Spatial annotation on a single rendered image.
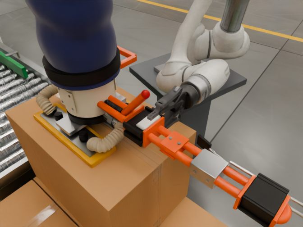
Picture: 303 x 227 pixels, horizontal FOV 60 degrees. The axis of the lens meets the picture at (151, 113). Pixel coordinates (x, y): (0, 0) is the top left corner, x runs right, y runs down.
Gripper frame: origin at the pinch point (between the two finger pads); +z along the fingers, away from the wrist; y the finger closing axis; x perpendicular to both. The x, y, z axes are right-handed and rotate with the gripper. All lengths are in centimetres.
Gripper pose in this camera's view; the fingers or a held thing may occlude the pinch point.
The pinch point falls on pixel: (148, 127)
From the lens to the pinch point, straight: 73.8
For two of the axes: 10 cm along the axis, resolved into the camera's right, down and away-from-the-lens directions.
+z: -6.5, 5.0, -5.7
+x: -7.6, -4.3, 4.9
